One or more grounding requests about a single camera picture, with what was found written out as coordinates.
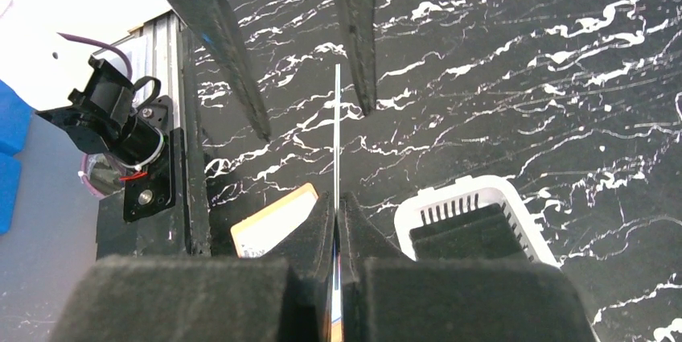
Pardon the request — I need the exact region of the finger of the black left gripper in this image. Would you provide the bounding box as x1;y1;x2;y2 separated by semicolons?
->
167;0;272;142
335;0;377;116

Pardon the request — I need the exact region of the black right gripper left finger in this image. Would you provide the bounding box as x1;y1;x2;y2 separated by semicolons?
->
51;192;335;341

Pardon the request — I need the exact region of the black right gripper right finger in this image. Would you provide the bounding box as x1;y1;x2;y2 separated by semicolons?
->
337;193;595;341

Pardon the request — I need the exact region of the black credit card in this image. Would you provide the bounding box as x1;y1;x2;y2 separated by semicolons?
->
330;64;343;342

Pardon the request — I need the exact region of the brown leather card holder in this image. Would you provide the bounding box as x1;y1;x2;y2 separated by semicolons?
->
230;183;318;258

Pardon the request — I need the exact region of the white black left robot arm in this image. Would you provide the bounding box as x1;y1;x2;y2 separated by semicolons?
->
1;0;377;170

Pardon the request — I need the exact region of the white plastic basket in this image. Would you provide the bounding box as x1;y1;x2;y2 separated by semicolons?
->
394;175;559;266

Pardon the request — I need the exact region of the aluminium frame rail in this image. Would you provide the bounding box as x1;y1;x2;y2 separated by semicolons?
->
113;11;182;138

